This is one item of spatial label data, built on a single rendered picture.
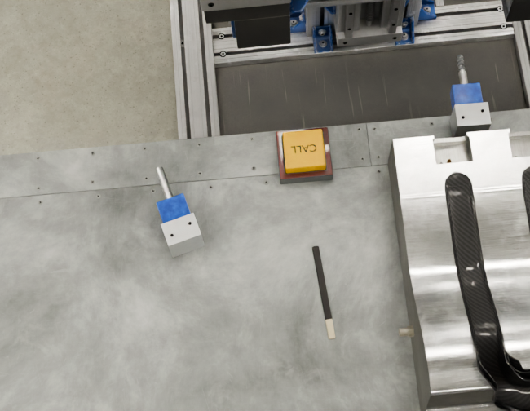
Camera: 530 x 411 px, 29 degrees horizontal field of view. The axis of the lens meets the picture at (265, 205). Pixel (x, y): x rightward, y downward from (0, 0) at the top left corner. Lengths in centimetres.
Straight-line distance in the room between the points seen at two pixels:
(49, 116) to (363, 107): 78
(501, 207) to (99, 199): 59
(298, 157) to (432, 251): 25
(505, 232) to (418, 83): 89
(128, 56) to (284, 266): 120
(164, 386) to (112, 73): 125
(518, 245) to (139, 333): 55
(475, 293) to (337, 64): 100
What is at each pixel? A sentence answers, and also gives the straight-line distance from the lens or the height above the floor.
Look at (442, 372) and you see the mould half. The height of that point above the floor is 93.
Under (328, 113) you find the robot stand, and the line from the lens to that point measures 224.
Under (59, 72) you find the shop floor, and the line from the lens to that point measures 260.
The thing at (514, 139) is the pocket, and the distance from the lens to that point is 153.
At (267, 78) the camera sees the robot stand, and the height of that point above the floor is 21.
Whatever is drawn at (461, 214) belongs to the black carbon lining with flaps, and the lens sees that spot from 145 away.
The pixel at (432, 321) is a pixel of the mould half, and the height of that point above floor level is 92.
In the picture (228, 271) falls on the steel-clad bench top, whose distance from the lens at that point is 150.
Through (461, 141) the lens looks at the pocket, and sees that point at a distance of 150.
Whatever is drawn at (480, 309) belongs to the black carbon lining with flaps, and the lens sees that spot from 139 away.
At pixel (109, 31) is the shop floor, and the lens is 263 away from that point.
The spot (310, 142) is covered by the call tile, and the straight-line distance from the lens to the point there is 153.
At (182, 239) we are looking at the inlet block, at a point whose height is 85.
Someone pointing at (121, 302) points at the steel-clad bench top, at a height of 80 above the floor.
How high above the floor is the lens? 223
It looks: 69 degrees down
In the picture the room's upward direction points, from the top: 6 degrees counter-clockwise
